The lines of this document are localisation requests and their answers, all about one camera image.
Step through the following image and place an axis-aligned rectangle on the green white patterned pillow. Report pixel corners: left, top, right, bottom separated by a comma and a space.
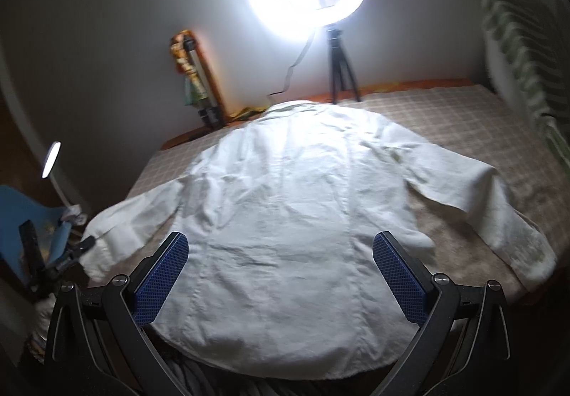
480, 0, 569, 170

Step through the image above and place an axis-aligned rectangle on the blue chair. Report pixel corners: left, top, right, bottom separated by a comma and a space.
1, 185, 72, 284

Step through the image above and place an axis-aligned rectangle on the white shirt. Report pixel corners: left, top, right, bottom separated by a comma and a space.
81, 102, 556, 380

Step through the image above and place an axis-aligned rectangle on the small white desk lamp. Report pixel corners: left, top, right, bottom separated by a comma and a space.
42, 141, 72, 207

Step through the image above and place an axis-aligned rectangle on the folded silver tripod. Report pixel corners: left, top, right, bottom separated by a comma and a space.
183, 35, 225, 129

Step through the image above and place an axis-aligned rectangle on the beige checked bed blanket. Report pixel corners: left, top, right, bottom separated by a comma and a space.
117, 86, 569, 300

